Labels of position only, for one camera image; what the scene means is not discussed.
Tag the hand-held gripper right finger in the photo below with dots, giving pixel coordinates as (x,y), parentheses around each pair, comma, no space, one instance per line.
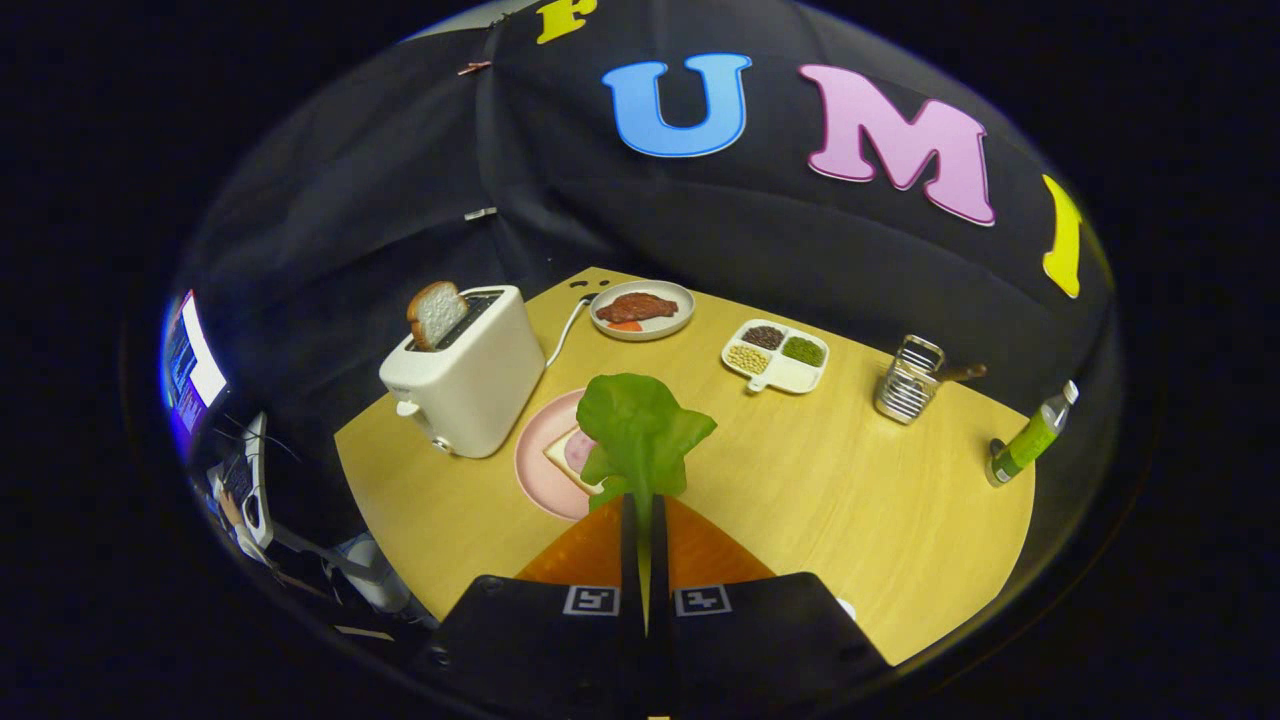
(760,640)

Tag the pink round plate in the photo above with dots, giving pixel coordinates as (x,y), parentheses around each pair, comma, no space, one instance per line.
(540,450)

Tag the pile of green beans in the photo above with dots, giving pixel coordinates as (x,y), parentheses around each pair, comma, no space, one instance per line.
(803,351)

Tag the white toaster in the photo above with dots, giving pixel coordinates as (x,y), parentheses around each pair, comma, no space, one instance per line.
(480,380)

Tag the silver cloth clip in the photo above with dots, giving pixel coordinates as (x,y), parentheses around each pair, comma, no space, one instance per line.
(480,213)

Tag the pile of brown beans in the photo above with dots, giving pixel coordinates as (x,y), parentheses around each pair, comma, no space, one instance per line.
(763,337)

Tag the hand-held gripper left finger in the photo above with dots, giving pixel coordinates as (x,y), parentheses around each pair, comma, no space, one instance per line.
(540,640)

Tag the black backdrop cloth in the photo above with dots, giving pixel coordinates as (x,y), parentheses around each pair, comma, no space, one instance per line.
(800,250)

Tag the toasted bread slice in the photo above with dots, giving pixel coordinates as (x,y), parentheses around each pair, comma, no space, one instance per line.
(435,312)

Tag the pink cloth clip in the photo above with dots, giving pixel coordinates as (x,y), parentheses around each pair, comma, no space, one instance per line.
(475,67)

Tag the round grey plate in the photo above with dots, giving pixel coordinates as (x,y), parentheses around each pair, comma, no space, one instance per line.
(680,300)

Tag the pile of yellow beans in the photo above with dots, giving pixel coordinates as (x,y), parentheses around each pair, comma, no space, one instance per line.
(748,359)

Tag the pink ham slice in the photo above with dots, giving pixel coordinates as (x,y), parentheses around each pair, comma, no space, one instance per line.
(578,452)

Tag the brown meat steak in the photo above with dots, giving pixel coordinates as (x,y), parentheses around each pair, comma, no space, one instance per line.
(635,307)

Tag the white divided dish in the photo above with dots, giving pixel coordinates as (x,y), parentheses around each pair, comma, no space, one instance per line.
(795,376)

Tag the orange carrot slice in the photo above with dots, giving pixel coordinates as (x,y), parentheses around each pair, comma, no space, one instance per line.
(625,325)

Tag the computer monitor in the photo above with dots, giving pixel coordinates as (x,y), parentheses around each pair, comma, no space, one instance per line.
(195,370)

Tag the white bread slice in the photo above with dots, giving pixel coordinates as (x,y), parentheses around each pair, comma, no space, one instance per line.
(558,455)

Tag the green drink bottle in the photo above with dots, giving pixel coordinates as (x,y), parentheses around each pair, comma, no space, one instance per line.
(1030,440)

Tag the green lettuce leaf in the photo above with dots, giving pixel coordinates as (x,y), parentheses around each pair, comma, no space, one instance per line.
(640,430)

